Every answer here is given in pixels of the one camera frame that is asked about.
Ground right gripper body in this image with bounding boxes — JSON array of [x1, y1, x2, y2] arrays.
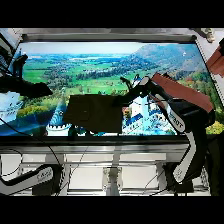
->
[[113, 87, 142, 108]]

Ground silver frame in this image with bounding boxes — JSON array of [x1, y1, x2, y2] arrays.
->
[[0, 30, 224, 197]]

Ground black cable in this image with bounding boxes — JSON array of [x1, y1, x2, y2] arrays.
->
[[0, 117, 65, 169]]

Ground black garment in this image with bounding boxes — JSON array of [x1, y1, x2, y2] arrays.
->
[[62, 94, 124, 135]]

